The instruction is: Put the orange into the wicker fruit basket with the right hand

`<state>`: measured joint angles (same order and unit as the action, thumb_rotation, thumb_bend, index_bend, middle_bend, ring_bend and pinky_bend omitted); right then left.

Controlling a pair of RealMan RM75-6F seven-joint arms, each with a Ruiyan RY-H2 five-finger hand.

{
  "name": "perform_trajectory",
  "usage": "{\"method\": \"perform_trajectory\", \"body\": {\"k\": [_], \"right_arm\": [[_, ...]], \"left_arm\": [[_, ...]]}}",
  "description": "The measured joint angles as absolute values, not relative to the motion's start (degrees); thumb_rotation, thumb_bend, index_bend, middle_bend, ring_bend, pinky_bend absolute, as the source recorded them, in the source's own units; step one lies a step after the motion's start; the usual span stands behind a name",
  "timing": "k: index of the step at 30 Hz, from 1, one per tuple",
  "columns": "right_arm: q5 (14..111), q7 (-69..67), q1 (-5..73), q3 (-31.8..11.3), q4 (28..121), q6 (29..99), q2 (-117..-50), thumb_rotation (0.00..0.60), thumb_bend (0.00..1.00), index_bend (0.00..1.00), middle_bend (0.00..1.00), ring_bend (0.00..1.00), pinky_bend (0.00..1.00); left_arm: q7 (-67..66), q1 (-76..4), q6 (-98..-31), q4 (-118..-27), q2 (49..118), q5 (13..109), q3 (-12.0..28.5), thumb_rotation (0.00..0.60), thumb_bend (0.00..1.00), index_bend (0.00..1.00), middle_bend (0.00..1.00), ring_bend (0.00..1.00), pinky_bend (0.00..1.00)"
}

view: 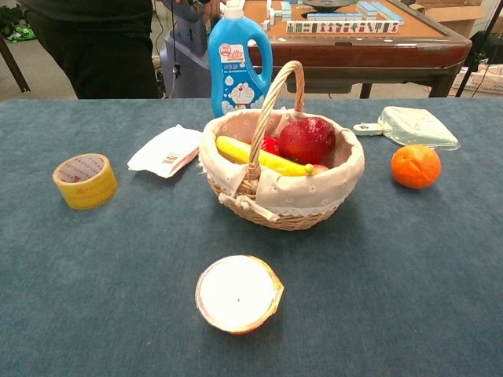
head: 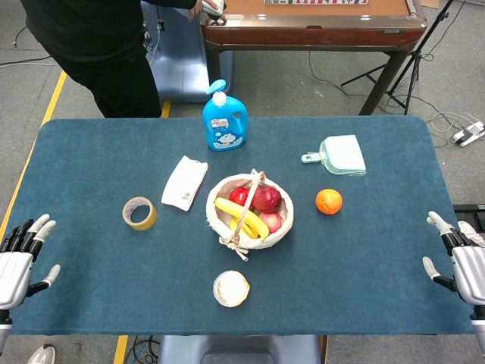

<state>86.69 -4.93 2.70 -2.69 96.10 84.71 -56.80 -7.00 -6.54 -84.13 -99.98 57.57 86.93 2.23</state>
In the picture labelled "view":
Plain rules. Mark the small red pepper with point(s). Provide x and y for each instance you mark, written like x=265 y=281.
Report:
x=272 y=146

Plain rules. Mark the wicker basket with cloth lining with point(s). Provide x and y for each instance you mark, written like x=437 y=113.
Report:
x=298 y=196

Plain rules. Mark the orange tangerine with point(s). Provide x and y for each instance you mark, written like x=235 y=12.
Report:
x=415 y=166

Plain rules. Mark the yellow banana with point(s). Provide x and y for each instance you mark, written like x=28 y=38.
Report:
x=243 y=153

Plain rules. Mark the pink apple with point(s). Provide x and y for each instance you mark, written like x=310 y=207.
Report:
x=320 y=169

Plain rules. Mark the large red mango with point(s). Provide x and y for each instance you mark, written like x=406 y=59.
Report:
x=307 y=139

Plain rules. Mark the white paper packet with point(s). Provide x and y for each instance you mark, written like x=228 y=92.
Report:
x=165 y=151

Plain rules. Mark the white round cup lid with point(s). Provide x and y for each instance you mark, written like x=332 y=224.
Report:
x=238 y=293

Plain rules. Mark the blue detergent bottle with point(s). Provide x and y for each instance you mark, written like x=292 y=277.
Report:
x=236 y=70

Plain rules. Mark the blue grey machine cabinet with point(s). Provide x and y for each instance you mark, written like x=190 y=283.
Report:
x=188 y=59

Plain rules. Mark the blue tablecloth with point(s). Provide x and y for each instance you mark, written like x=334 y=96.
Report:
x=118 y=275

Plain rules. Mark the yellow packing tape roll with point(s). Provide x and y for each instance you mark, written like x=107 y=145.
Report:
x=86 y=184

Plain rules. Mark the light green dustpan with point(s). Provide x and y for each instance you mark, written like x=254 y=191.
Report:
x=416 y=125

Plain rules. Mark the brown mahjong table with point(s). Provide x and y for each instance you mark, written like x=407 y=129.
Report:
x=369 y=49

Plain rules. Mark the row of mahjong tiles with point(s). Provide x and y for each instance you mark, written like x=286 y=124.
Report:
x=342 y=26

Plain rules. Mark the person in black clothes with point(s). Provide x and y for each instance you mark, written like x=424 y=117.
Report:
x=94 y=47

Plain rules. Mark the white plastic crate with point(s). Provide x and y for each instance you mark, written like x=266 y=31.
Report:
x=481 y=80

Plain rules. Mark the cardboard box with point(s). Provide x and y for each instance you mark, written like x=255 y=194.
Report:
x=452 y=13

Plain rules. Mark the black tripod leg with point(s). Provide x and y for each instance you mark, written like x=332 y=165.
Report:
x=481 y=51

